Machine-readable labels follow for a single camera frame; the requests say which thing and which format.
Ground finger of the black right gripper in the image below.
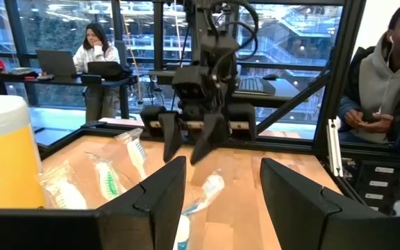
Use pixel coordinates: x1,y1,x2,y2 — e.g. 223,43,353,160
190,112,231,166
159,111,185,164

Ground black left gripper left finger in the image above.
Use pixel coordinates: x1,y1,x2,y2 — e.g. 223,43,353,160
97,156,188,250

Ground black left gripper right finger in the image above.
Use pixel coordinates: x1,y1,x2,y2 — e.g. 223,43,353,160
260,157,387,250

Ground blue toothbrush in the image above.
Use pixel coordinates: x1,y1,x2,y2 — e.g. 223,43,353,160
181,169,227,217
39,160,89,210
115,127,149,181

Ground green toothbrush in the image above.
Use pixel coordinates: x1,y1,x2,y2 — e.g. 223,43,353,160
84,151,128,202

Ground dark laptop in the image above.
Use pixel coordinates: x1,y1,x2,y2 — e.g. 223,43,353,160
81,60,133,84
236,76,277,97
35,49,78,78

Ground black drawer unit white labels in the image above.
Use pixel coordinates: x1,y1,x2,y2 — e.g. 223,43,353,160
338,152,400,216

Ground silver aluminium profile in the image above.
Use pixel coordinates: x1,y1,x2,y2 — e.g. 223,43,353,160
326,117,344,178

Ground black desk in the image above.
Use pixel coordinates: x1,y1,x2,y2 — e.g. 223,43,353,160
0,71,138,121
147,69,302,109

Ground person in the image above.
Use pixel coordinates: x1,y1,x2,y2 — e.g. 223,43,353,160
337,0,400,145
72,22,121,122

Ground yellow wipes canister white lid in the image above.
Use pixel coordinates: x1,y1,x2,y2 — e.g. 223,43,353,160
0,94,47,209

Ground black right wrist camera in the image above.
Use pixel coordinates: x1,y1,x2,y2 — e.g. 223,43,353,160
171,65,210,101

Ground yellow hanging cable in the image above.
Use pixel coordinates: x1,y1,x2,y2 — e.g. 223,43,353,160
123,13,142,105

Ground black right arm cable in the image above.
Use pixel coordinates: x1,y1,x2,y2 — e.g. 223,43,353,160
206,0,260,63

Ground black aluminium table frame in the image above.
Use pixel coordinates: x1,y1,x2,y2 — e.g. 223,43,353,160
35,0,400,164

